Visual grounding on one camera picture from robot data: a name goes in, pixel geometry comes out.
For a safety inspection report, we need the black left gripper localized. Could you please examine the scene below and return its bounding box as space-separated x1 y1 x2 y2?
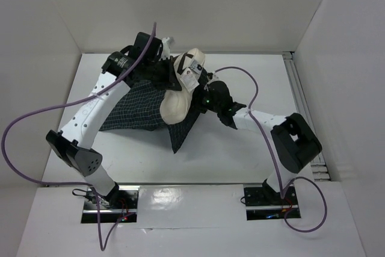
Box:
144 55 181 91

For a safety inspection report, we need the cream pillow with bear print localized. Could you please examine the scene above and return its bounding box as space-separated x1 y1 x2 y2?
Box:
159 48 206 125

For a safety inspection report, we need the dark grid-pattern pillowcase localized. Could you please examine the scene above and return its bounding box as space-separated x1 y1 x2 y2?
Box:
100 68 209 152

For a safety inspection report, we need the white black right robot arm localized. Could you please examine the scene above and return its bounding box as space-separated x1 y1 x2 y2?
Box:
199 95 322 205

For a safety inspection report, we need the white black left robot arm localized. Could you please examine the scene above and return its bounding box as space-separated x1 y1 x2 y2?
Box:
46 48 189 208

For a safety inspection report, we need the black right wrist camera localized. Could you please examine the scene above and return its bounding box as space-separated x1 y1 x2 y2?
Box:
207 81 231 100

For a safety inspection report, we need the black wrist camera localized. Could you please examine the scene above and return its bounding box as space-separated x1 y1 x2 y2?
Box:
128 32 163 60
207 81 231 100

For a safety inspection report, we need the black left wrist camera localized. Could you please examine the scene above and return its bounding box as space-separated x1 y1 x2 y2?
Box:
128 32 163 60

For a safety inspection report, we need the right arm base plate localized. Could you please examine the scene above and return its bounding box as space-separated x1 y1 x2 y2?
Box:
240 184 301 221

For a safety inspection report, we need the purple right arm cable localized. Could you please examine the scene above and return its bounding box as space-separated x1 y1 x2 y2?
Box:
210 66 328 233

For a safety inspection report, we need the aluminium frame rail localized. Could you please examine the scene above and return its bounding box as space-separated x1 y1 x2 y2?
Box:
282 52 331 182

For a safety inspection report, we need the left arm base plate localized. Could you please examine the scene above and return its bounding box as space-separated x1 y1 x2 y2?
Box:
72 185 140 224

